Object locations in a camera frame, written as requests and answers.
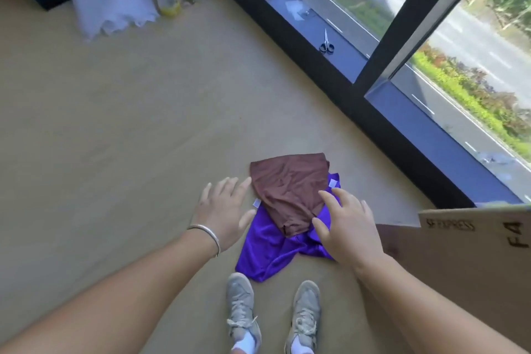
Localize person's right forearm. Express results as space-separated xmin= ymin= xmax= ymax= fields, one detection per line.
xmin=355 ymin=256 xmax=528 ymax=354

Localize person's grey sneaker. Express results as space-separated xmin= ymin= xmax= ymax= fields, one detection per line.
xmin=284 ymin=280 xmax=321 ymax=354
xmin=225 ymin=273 xmax=262 ymax=354

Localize clear plastic wrapper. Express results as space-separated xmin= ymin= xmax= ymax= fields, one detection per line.
xmin=285 ymin=0 xmax=312 ymax=20

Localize person's white sock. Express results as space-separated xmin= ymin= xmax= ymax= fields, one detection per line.
xmin=290 ymin=335 xmax=314 ymax=354
xmin=232 ymin=331 xmax=256 ymax=354

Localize black scissors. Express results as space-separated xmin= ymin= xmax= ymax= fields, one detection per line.
xmin=318 ymin=29 xmax=336 ymax=55

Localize person's left hand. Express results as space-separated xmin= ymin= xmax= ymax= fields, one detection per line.
xmin=189 ymin=176 xmax=257 ymax=253

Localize person's right hand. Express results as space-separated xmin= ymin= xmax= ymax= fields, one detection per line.
xmin=311 ymin=188 xmax=384 ymax=279

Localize person's left grey sneaker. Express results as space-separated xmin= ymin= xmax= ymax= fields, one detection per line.
xmin=225 ymin=273 xmax=262 ymax=354

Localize brown cardboard box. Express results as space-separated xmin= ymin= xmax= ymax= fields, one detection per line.
xmin=375 ymin=204 xmax=531 ymax=350

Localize person's left white sock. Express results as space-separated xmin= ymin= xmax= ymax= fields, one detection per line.
xmin=232 ymin=331 xmax=256 ymax=354

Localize silver bracelet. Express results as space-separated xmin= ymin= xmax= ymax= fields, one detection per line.
xmin=186 ymin=224 xmax=221 ymax=258

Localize dark framed window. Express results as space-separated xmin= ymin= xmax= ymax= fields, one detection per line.
xmin=207 ymin=0 xmax=531 ymax=209

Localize purple towel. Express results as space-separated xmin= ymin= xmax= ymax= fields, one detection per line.
xmin=235 ymin=172 xmax=342 ymax=283

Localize person's right white sock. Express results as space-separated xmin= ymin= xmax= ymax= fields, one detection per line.
xmin=290 ymin=335 xmax=314 ymax=354

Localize person's left forearm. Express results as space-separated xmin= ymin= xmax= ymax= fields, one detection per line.
xmin=0 ymin=229 xmax=218 ymax=354

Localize brown towel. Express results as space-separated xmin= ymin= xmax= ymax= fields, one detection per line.
xmin=249 ymin=153 xmax=331 ymax=238

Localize person's right grey sneaker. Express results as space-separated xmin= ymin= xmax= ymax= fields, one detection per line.
xmin=284 ymin=280 xmax=321 ymax=354

